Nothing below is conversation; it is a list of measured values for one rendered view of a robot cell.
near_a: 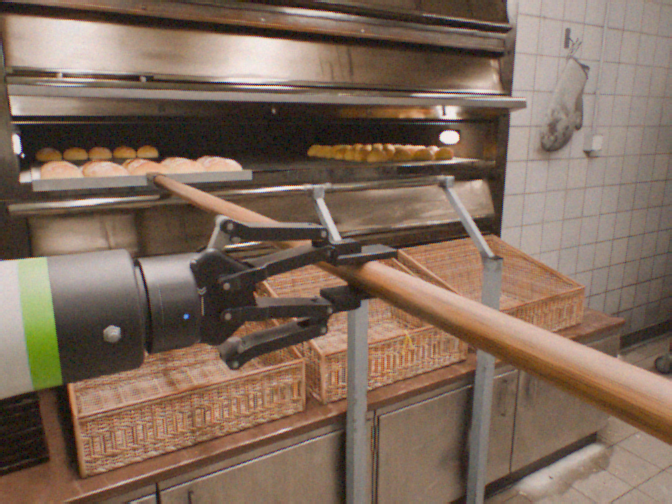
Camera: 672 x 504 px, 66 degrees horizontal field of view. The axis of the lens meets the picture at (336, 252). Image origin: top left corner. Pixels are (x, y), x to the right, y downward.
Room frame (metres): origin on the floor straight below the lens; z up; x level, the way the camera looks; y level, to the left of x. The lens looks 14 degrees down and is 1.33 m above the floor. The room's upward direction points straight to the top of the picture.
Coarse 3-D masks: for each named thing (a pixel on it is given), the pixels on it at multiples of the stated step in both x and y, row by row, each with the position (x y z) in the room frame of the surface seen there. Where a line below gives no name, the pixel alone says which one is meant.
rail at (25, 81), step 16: (16, 80) 1.26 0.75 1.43; (32, 80) 1.28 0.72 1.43; (48, 80) 1.30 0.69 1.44; (64, 80) 1.32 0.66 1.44; (80, 80) 1.34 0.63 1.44; (96, 80) 1.35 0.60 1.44; (368, 96) 1.77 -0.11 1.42; (384, 96) 1.81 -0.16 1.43; (400, 96) 1.84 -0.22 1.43; (416, 96) 1.88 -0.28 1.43; (432, 96) 1.91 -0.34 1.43; (448, 96) 1.95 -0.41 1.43; (464, 96) 1.99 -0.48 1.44; (480, 96) 2.04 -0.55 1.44; (496, 96) 2.08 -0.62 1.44
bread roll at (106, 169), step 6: (96, 168) 1.32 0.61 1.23; (102, 168) 1.32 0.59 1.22; (108, 168) 1.32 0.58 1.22; (114, 168) 1.33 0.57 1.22; (120, 168) 1.34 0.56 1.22; (90, 174) 1.31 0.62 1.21; (96, 174) 1.31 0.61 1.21; (102, 174) 1.31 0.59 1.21; (108, 174) 1.32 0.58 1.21; (114, 174) 1.32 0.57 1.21; (120, 174) 1.33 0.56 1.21; (126, 174) 1.35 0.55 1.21
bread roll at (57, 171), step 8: (48, 168) 1.27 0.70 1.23; (56, 168) 1.27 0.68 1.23; (64, 168) 1.28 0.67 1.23; (72, 168) 1.29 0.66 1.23; (40, 176) 1.26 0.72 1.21; (48, 176) 1.25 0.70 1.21; (56, 176) 1.26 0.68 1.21; (64, 176) 1.27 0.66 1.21; (72, 176) 1.28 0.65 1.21; (80, 176) 1.29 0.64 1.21
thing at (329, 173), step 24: (312, 168) 1.87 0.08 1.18; (336, 168) 1.88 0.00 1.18; (360, 168) 1.93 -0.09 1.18; (384, 168) 1.98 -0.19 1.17; (408, 168) 2.04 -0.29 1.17; (432, 168) 2.11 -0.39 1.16; (456, 168) 2.17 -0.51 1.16; (480, 168) 2.25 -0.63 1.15; (24, 192) 1.38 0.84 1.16; (48, 192) 1.41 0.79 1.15; (72, 192) 1.44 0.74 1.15; (96, 192) 1.47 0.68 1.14; (120, 192) 1.50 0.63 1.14
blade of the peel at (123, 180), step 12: (36, 180) 1.22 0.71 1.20; (48, 180) 1.24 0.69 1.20; (60, 180) 1.25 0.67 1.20; (72, 180) 1.26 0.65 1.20; (84, 180) 1.28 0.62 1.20; (96, 180) 1.29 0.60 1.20; (108, 180) 1.30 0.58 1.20; (120, 180) 1.32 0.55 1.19; (132, 180) 1.33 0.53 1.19; (144, 180) 1.35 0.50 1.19; (180, 180) 1.39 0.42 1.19; (192, 180) 1.41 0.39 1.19; (204, 180) 1.43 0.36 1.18; (216, 180) 1.44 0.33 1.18; (228, 180) 1.46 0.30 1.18
